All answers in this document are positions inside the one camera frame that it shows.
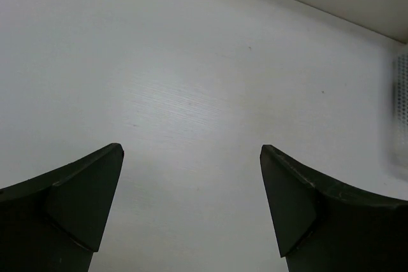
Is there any white perforated plastic basket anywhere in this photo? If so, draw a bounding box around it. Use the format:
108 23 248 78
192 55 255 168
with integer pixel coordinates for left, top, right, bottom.
391 46 407 168

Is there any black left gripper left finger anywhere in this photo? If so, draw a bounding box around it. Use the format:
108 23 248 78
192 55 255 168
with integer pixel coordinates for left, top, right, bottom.
1 143 124 271

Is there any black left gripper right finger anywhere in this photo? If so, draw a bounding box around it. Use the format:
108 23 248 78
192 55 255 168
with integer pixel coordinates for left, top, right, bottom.
260 145 407 271

